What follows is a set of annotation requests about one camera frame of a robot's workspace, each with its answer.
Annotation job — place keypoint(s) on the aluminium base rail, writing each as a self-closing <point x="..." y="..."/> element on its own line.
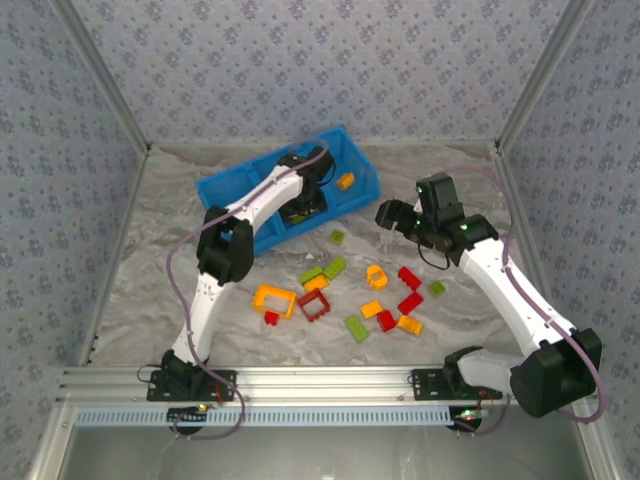
<point x="320" y="382"/>

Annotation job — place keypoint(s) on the yellow lego brick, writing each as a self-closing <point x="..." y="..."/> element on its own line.
<point x="409" y="325"/>
<point x="345" y="181"/>
<point x="316" y="284"/>
<point x="371" y="309"/>

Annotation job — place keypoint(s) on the blue three-compartment plastic bin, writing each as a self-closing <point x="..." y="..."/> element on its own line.
<point x="360" y="165"/>

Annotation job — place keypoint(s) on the aluminium frame bar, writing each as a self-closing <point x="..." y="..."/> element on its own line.
<point x="47" y="445"/>
<point x="597" y="450"/>

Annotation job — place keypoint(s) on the small red lego brick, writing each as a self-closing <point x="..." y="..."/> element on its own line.
<point x="271" y="318"/>

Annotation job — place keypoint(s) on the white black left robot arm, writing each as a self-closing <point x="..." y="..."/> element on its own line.
<point x="200" y="310"/>

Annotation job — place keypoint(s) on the small green lego brick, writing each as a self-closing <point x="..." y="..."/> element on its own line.
<point x="437" y="288"/>
<point x="337" y="236"/>

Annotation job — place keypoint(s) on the red lego window frame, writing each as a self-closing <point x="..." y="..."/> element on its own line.
<point x="303" y="301"/>

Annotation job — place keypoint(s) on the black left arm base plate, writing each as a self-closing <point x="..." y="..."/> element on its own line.
<point x="225" y="380"/>

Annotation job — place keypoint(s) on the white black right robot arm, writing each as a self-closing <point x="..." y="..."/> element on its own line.
<point x="510" y="295"/>

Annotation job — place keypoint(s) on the yellow lego window frame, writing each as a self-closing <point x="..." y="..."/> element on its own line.
<point x="265" y="292"/>

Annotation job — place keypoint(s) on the aluminium corner post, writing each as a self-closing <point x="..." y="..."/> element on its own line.
<point x="541" y="75"/>
<point x="102" y="75"/>

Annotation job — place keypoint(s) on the aluminium table side rail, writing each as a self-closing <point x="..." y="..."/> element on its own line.
<point x="116" y="255"/>
<point x="516" y="220"/>

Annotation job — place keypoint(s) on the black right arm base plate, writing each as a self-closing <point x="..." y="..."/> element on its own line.
<point x="425" y="385"/>

